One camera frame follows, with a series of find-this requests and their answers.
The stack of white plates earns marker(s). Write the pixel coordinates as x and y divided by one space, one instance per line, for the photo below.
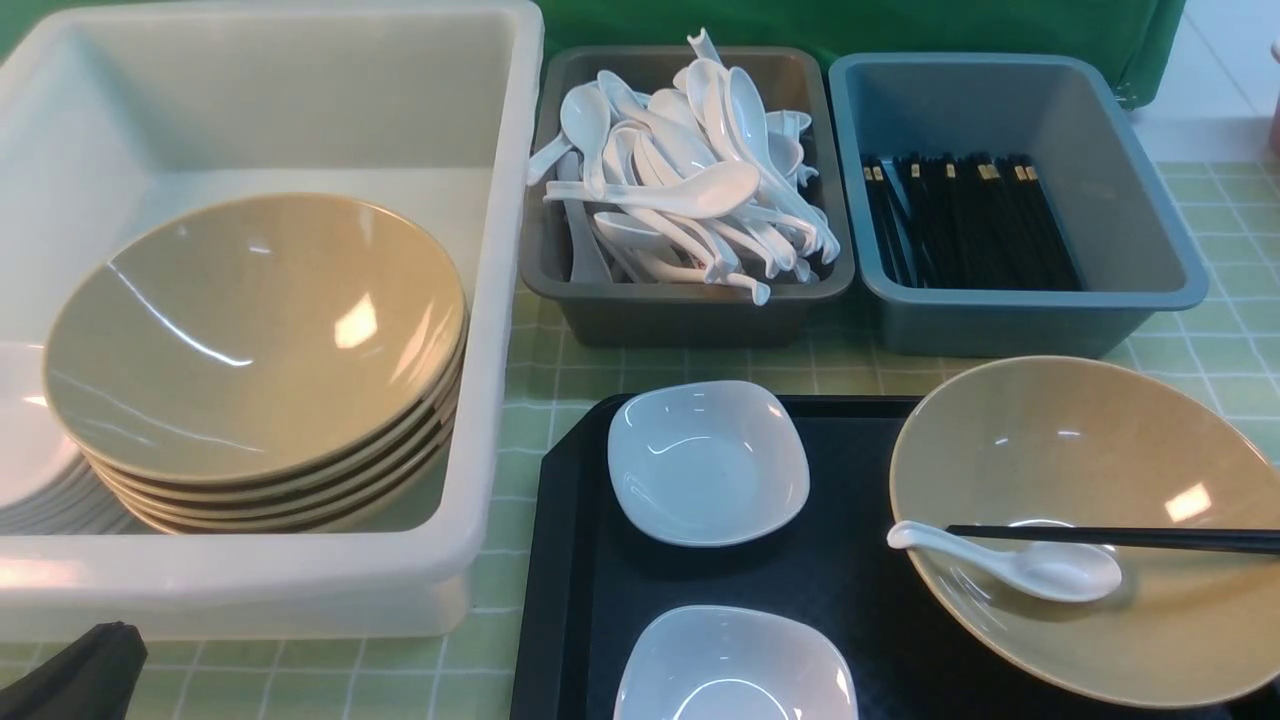
47 487

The tan noodle bowl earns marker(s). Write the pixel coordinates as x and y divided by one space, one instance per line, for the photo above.
1049 441

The top stacked tan bowl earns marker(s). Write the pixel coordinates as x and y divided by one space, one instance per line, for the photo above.
254 337

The black chopsticks pair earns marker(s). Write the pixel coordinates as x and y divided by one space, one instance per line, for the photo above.
1257 541

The bundle of black chopsticks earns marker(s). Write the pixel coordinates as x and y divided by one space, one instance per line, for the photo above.
979 222

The pile of white spoons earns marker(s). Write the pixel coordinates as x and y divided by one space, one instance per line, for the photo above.
694 183

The stack of tan bowls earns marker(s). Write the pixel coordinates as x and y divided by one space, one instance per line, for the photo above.
330 495

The green checkered tablecloth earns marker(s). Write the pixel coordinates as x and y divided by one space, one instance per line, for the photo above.
1224 352

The large white plastic tub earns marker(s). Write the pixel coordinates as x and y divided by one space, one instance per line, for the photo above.
116 118

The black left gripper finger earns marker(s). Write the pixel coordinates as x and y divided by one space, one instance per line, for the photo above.
93 678

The black plastic serving tray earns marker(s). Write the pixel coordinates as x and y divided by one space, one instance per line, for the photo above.
595 582

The white square dish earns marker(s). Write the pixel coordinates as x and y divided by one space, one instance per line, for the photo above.
707 464
722 662

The blue plastic chopstick bin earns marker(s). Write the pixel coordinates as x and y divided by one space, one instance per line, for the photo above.
1125 235

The white soup spoon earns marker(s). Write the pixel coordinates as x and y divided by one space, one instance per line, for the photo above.
1057 572

